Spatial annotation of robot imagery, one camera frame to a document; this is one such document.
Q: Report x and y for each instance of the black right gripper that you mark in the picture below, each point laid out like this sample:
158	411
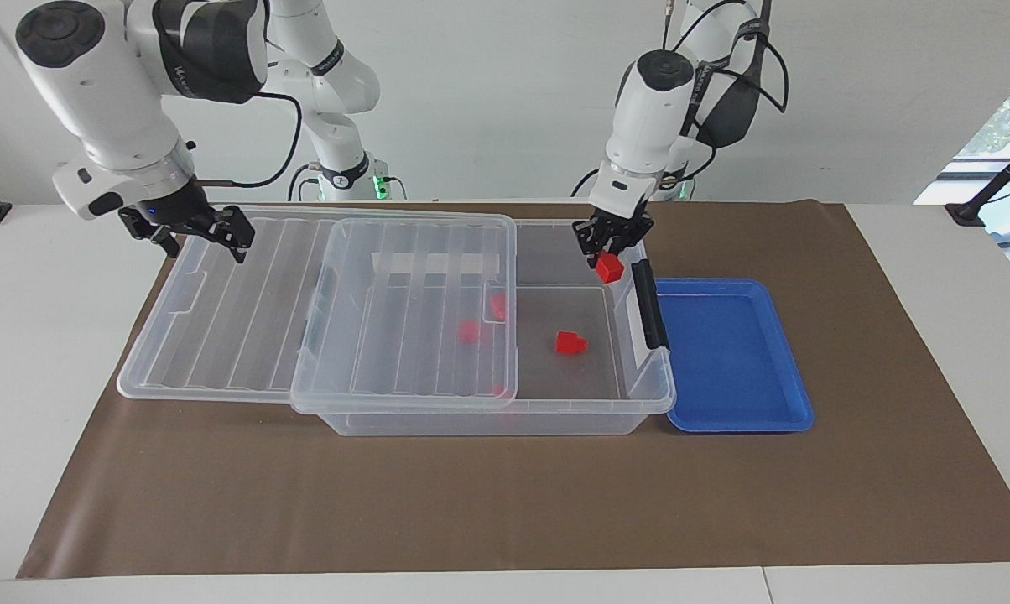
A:
174	218

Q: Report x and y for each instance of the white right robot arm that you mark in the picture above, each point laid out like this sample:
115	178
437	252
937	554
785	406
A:
102	92

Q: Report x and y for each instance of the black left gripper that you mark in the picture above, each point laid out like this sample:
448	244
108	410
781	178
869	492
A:
618	222

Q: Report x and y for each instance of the black angled stand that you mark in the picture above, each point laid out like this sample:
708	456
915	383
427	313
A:
970	211

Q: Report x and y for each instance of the clear plastic storage box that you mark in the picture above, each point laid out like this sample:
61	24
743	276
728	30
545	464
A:
471	424

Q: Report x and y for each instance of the clear ribbed plastic lid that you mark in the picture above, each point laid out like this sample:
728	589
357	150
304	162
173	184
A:
220	319

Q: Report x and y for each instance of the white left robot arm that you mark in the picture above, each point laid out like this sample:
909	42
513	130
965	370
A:
648	126

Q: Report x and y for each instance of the blue plastic tray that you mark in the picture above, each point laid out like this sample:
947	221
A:
723	361

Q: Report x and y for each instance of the brown paper table mat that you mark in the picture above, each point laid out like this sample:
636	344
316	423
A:
505	503

